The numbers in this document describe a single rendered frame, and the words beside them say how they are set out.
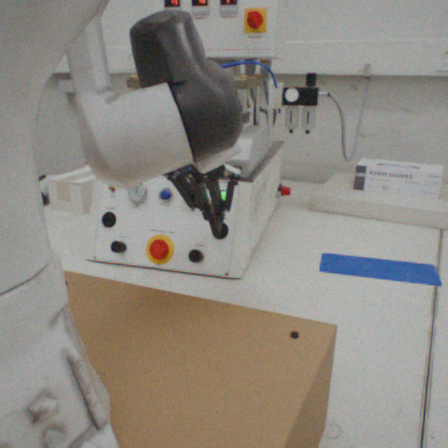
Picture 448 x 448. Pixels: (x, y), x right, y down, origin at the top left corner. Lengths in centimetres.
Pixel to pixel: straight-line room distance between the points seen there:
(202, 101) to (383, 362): 43
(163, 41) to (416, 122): 109
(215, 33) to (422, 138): 72
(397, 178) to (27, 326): 113
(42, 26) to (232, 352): 31
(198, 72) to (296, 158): 112
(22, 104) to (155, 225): 63
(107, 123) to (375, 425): 45
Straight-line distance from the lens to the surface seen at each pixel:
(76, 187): 123
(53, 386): 32
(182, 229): 86
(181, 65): 49
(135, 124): 46
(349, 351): 67
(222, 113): 46
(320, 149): 154
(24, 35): 26
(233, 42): 115
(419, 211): 120
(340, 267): 91
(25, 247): 29
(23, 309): 30
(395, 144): 150
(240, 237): 83
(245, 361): 42
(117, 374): 43
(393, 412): 59
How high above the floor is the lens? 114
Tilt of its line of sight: 21 degrees down
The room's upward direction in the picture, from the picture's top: straight up
